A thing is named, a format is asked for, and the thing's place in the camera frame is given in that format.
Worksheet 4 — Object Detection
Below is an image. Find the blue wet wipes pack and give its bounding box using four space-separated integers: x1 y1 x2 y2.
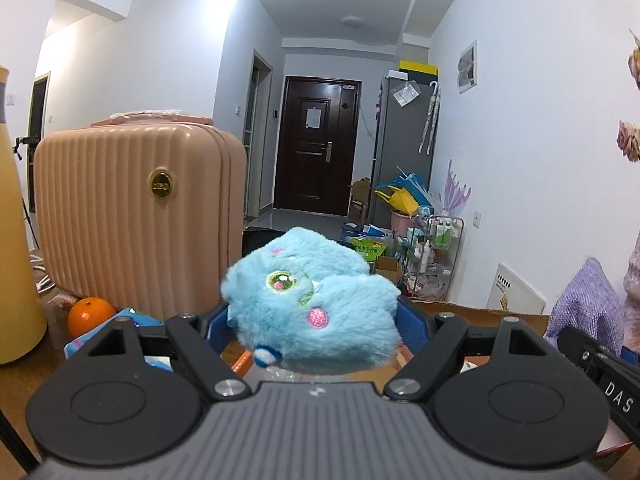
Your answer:
64 307 173 373

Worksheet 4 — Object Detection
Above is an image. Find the folded white umbrella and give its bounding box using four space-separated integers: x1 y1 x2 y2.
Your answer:
419 80 443 156

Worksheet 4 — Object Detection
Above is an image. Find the purple knitted cloth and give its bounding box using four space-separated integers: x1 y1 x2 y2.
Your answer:
545 257 626 351

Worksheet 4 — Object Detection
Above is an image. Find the grey refrigerator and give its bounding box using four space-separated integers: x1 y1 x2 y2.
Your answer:
369 76 441 226

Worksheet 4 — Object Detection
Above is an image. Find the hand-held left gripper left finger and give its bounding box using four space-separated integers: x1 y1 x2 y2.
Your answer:
87 305 253 403

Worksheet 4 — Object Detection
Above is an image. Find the white cable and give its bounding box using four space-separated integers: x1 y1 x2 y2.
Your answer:
30 255 56 293

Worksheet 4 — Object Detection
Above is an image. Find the clear plastic bag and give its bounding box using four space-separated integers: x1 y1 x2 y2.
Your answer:
392 81 421 107

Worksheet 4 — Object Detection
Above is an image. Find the grey framed interior door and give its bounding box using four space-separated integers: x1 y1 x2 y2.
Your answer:
243 50 275 221

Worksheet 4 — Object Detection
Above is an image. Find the yellow thermos jug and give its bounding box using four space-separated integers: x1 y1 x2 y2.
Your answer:
0 66 48 365

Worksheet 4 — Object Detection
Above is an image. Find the red cardboard box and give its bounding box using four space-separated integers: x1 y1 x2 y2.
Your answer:
230 296 638 466

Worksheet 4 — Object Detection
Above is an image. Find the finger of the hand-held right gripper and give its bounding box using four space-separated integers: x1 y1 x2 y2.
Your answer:
556 325 626 378

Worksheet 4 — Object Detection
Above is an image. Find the blue plush toy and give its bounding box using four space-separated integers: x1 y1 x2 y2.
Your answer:
221 226 403 375

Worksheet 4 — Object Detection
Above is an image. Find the black tripod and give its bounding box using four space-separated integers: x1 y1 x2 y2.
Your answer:
12 136 41 251

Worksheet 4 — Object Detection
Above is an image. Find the wire rack with bottles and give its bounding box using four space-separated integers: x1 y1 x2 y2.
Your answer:
404 214 465 301

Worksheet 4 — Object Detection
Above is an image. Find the brown floor cardboard box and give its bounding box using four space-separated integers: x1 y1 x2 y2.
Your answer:
348 177 373 221

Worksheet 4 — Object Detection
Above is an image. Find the pink textured vase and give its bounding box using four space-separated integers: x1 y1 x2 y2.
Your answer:
622 230 640 351

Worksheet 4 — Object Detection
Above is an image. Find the pink ribbed suitcase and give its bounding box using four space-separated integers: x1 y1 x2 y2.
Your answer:
34 119 248 313

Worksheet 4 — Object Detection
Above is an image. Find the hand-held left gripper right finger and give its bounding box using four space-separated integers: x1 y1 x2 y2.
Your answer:
384 297 551 403

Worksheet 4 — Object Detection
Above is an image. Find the orange fruit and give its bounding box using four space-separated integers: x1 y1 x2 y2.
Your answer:
67 297 117 340

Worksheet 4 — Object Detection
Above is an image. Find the bunch of dried roses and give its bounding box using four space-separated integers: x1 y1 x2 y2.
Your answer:
617 30 640 163

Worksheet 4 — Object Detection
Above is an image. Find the pink bucket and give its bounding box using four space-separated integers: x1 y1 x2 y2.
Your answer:
391 210 416 236

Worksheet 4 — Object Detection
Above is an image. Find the green snack bag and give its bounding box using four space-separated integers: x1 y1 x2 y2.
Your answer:
350 236 386 263

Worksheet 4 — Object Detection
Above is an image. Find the black fabric bag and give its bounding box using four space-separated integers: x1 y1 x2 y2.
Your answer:
242 227 291 256

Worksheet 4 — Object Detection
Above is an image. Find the yellow and black box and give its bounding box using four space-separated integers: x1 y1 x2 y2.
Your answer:
398 60 440 83

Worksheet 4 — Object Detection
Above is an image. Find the dark brown entrance door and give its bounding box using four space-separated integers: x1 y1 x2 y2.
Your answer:
273 76 362 217

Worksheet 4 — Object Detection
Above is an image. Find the blue folded bag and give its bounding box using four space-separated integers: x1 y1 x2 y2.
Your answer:
395 165 433 208

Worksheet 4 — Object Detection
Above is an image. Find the yellow plastic bag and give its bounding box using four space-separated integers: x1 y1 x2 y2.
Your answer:
376 186 418 215

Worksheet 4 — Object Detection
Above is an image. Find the white flat panel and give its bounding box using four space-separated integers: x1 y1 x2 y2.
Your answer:
487 261 546 313

